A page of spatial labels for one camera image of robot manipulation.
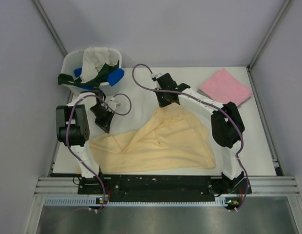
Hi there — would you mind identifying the white slotted cable duct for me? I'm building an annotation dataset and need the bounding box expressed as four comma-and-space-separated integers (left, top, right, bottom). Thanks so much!
44, 196, 239, 208

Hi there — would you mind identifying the blue t shirt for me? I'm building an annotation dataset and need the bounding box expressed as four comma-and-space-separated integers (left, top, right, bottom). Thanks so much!
74, 68, 125, 90

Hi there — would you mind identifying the cream yellow t shirt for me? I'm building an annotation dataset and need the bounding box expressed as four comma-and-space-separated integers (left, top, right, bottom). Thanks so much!
89, 104, 216, 174

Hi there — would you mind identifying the left aluminium corner post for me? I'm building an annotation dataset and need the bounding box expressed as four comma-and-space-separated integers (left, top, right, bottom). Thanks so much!
31, 0, 68, 57

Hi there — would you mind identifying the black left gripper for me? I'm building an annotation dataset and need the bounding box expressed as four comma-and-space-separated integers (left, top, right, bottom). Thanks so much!
90, 104, 115, 133

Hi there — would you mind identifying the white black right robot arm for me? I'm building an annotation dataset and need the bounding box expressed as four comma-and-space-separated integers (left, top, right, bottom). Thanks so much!
151, 73, 249, 193

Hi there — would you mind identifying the white crumpled t shirt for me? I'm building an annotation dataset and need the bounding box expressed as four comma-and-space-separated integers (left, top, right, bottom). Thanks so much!
80, 47, 118, 83

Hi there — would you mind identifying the aluminium corner post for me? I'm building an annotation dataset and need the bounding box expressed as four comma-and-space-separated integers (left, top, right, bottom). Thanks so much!
31, 0, 68, 57
247, 0, 293, 70

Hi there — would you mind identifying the right aluminium table edge rail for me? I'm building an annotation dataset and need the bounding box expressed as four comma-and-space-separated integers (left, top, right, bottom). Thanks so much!
246, 66, 284, 176

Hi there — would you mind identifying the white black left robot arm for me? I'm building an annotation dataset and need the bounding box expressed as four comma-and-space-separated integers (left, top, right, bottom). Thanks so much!
56, 89, 117, 194

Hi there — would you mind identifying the folded pink t shirt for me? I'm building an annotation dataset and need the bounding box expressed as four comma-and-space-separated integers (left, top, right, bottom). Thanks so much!
199, 69, 252, 106

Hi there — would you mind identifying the right aluminium corner post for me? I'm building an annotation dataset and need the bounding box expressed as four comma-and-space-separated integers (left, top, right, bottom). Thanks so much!
247, 0, 293, 70

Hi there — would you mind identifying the dark green t shirt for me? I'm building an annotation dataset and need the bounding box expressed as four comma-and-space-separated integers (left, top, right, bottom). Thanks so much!
57, 62, 119, 88

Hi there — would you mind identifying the white laundry basket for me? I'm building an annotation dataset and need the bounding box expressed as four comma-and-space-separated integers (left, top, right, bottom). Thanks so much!
61, 47, 122, 96

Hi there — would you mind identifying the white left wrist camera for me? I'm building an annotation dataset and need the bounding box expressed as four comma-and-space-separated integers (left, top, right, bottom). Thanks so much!
108, 97, 120, 111

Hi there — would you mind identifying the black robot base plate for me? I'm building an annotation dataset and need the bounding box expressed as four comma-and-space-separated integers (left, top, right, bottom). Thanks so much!
77, 175, 252, 202

